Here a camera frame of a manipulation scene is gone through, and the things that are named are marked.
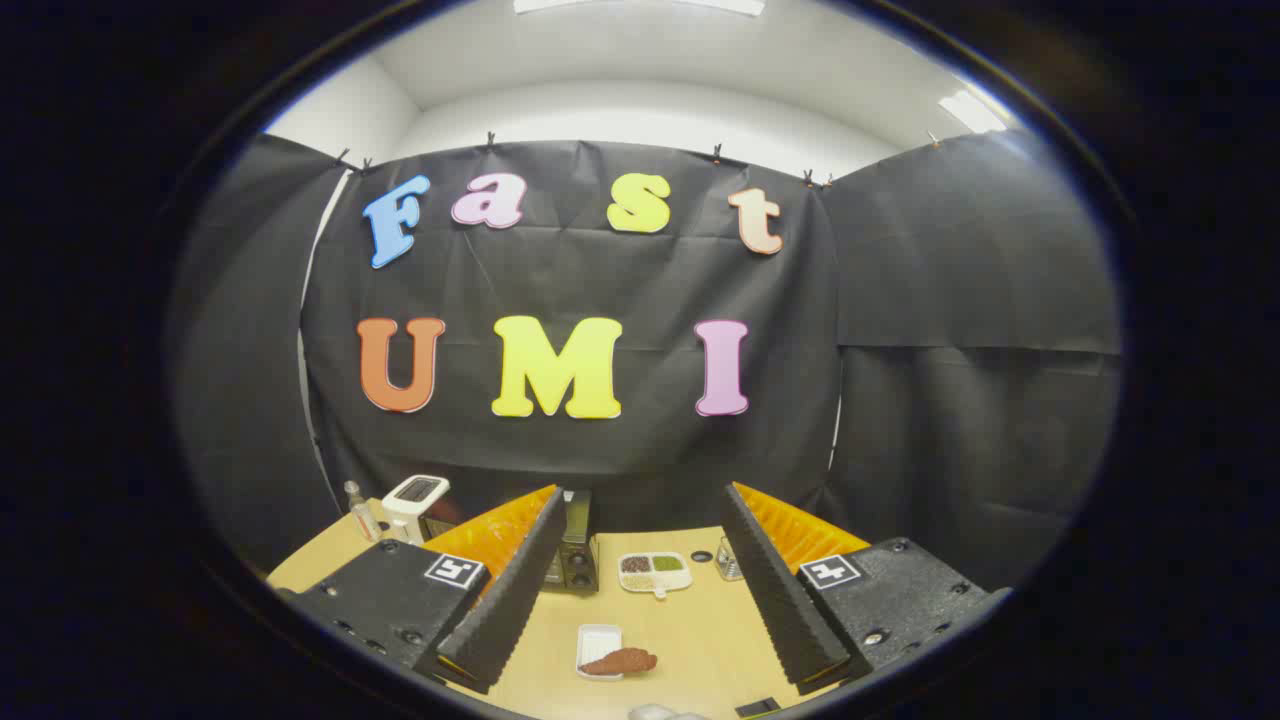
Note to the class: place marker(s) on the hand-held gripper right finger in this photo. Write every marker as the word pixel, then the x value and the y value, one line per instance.
pixel 775 590

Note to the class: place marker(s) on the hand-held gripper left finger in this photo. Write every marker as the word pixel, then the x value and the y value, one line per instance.
pixel 520 590

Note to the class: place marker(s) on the black toaster oven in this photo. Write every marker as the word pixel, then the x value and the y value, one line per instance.
pixel 578 560

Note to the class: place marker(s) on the red raw meat steak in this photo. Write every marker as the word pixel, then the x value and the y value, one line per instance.
pixel 625 661

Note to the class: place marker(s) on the white slot toaster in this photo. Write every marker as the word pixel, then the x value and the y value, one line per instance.
pixel 412 500

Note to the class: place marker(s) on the white rectangular tray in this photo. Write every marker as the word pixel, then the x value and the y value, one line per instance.
pixel 598 640

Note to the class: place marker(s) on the white divided spice dish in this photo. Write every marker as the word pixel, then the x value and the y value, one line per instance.
pixel 655 575

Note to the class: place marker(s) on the clear bottle orange label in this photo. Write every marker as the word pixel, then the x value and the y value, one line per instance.
pixel 363 518

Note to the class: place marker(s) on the ceiling light panel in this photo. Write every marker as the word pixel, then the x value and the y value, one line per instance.
pixel 972 112
pixel 640 5

